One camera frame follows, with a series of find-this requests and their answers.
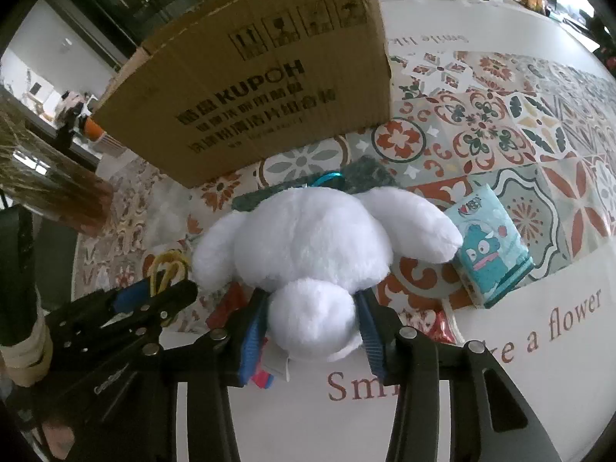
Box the red white patterned packet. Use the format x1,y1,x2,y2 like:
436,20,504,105
399,309,457,344

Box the white plush dog toy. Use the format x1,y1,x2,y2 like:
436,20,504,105
192,187,462,362

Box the teal cartoon tissue pack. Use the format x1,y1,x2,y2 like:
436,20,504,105
445,186,534,309

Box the dark green fluffy cloth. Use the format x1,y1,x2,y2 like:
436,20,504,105
232,156,397,212

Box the red pink snack packet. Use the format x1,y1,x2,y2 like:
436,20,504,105
207,281,274,389

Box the yellow rubber band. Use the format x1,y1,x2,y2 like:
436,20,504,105
148,249,191,297

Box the clear plastic bag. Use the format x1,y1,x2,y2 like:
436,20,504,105
142,178,191,249

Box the glass vase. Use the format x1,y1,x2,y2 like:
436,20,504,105
1,114,113,237

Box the white plastic fruit basket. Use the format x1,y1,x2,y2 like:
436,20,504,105
91,131,126,159

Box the orange front left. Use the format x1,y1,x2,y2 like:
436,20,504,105
82,117,105,142

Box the patterned tile table runner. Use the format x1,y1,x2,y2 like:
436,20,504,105
72,51,615,297

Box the brown cardboard box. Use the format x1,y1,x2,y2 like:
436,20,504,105
93,0,390,188

